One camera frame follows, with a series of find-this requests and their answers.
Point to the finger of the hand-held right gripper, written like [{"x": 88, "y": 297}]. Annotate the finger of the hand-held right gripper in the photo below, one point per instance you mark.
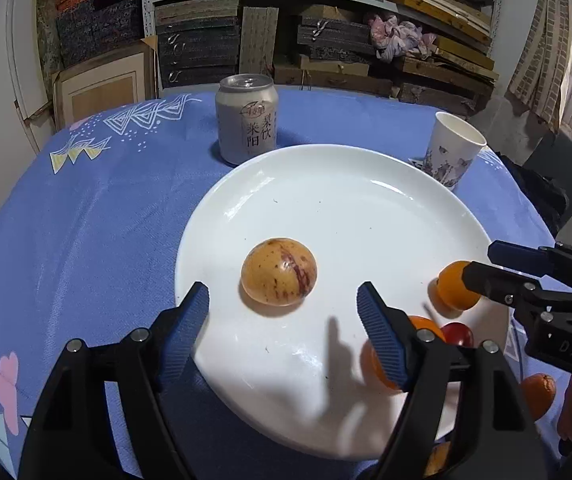
[
  {"x": 495, "y": 280},
  {"x": 513, "y": 256}
]

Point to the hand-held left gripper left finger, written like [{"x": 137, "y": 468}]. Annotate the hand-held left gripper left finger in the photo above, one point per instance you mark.
[{"x": 188, "y": 330}]

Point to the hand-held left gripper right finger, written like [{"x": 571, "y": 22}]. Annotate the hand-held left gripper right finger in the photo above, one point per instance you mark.
[{"x": 383, "y": 340}]

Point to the large orange mandarin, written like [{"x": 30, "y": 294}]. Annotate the large orange mandarin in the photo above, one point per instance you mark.
[{"x": 428, "y": 326}]

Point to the smooth orange fruit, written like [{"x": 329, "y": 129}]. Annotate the smooth orange fruit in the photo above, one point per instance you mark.
[{"x": 538, "y": 395}]

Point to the red cherry tomato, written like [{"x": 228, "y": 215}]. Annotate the red cherry tomato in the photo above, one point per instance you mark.
[{"x": 458, "y": 335}]

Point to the yellow striped pepino melon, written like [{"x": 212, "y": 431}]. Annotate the yellow striped pepino melon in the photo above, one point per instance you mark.
[{"x": 278, "y": 277}]

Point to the small yellow orange fruit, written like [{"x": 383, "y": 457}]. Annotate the small yellow orange fruit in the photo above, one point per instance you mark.
[{"x": 438, "y": 460}]

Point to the white plate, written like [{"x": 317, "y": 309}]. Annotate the white plate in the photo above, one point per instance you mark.
[{"x": 326, "y": 210}]

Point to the black chair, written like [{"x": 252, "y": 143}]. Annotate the black chair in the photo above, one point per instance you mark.
[{"x": 550, "y": 185}]

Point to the white printed paper cup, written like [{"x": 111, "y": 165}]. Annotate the white printed paper cup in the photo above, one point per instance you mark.
[{"x": 450, "y": 155}]

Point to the blue printed tablecloth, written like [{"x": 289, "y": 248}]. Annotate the blue printed tablecloth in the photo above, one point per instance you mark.
[{"x": 91, "y": 235}]

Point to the checkered curtain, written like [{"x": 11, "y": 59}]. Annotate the checkered curtain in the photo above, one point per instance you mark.
[{"x": 545, "y": 50}]

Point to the silver drink can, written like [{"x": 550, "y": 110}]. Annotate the silver drink can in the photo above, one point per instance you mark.
[{"x": 246, "y": 125}]

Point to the cardboard box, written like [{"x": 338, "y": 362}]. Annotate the cardboard box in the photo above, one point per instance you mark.
[{"x": 106, "y": 95}]

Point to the pink cloth bundle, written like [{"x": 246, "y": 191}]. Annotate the pink cloth bundle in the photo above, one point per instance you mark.
[{"x": 398, "y": 35}]

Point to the stack of dark patterned boxes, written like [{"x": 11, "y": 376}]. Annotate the stack of dark patterned boxes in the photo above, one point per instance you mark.
[{"x": 196, "y": 45}]

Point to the upright woven box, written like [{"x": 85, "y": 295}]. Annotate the upright woven box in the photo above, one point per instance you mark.
[{"x": 258, "y": 40}]

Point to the metal shelving rack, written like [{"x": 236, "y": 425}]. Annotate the metal shelving rack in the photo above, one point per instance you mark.
[{"x": 148, "y": 20}]

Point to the stack of blue patterned boxes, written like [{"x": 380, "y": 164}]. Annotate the stack of blue patterned boxes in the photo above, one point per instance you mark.
[{"x": 96, "y": 25}]

